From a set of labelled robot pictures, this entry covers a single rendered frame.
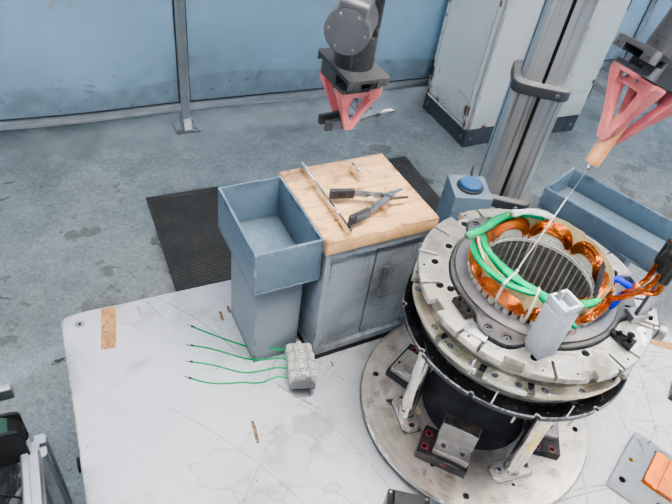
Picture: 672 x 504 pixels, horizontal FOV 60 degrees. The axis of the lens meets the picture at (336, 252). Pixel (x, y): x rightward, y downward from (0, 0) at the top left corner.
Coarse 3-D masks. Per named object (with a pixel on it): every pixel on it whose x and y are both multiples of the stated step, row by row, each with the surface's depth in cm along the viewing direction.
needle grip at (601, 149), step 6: (618, 114) 64; (612, 120) 65; (618, 132) 64; (612, 138) 64; (618, 138) 65; (600, 144) 65; (606, 144) 65; (612, 144) 65; (594, 150) 66; (600, 150) 65; (606, 150) 65; (588, 156) 66; (594, 156) 66; (600, 156) 65; (588, 162) 66; (594, 162) 66; (600, 162) 66
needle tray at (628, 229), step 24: (576, 168) 109; (552, 192) 103; (576, 192) 111; (600, 192) 108; (576, 216) 101; (600, 216) 106; (624, 216) 106; (648, 216) 103; (600, 240) 100; (624, 240) 97; (648, 240) 102; (624, 264) 102; (648, 264) 96
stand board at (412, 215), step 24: (312, 168) 99; (336, 168) 100; (360, 168) 101; (384, 168) 102; (312, 192) 94; (384, 192) 97; (408, 192) 97; (312, 216) 90; (384, 216) 92; (408, 216) 93; (432, 216) 93; (336, 240) 86; (360, 240) 88; (384, 240) 91
